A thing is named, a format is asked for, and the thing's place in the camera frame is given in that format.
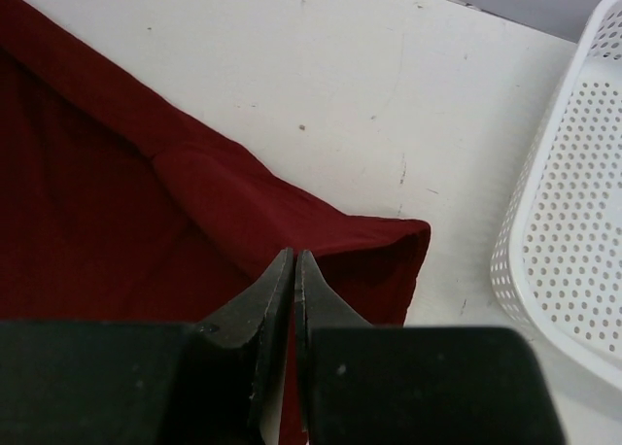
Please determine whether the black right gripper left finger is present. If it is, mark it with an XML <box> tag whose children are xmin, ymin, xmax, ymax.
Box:
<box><xmin>1</xmin><ymin>249</ymin><xmax>294</xmax><ymax>444</ymax></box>

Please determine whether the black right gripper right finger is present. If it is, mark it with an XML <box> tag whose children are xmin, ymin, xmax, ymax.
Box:
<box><xmin>294</xmin><ymin>251</ymin><xmax>566</xmax><ymax>444</ymax></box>

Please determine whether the dark red t-shirt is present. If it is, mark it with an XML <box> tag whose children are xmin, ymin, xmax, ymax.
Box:
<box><xmin>1</xmin><ymin>0</ymin><xmax>431</xmax><ymax>444</ymax></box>

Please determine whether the white perforated plastic basket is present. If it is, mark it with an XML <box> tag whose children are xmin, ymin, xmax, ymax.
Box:
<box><xmin>490</xmin><ymin>0</ymin><xmax>621</xmax><ymax>385</ymax></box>

